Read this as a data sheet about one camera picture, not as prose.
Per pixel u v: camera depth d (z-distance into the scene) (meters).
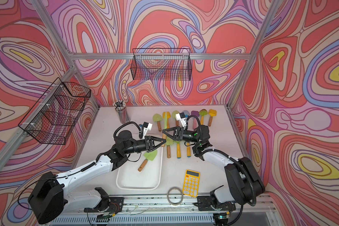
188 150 0.93
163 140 0.68
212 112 1.14
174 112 1.19
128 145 0.60
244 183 0.43
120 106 0.96
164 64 0.96
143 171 0.84
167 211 0.73
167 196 0.75
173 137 0.66
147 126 0.68
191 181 0.80
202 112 1.12
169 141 0.69
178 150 0.93
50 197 0.40
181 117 0.70
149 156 0.91
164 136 0.69
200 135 0.59
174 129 0.67
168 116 1.14
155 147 0.64
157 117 1.11
